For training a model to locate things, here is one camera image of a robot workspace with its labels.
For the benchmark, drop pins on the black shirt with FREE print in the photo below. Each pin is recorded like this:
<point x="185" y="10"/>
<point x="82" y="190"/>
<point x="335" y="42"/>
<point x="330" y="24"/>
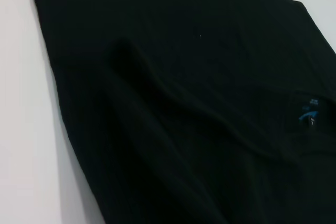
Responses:
<point x="170" y="103"/>

